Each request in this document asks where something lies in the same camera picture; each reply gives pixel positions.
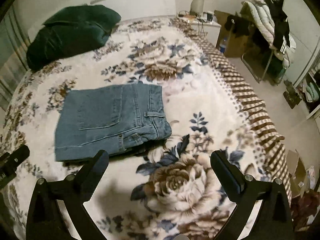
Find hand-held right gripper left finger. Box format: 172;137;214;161
26;149;110;240

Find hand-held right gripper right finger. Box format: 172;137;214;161
210;149;294;240

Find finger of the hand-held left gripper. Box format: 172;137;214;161
0;145;30;179

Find blue jeans pants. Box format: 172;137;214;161
54;82;172;162

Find open cardboard box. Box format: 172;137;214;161
286;149;315;198

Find bed with floral cover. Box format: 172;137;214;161
0;17;293;240

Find brown striped bed sheet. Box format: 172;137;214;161
170;17;293;205

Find dark red cloth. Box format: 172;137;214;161
290;192;320;233

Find green checked curtain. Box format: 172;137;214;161
0;12;28;110

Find dark shoes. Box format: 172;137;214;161
283;80;302;109

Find metal folding chair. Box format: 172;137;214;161
241;47;275;84

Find green box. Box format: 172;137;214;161
267;52;285;80

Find teal folded clothes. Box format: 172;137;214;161
302;82;318;103

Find brown cardboard box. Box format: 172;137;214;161
214;10;253;58

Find plastic water bottle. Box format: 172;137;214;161
219;37;229;53

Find white nightstand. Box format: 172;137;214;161
179;15;222;47

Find dark green duvet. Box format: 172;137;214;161
26;4;122;72

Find black garment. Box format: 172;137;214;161
224;14;253;35

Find black striped jacket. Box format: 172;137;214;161
260;0;292;55

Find chair piled with clothes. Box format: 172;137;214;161
241;0;297;68

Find white wardrobe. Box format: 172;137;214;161
271;0;320;119

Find white table lamp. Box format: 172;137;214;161
190;0;205;15

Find white headboard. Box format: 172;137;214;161
25;0;177;39

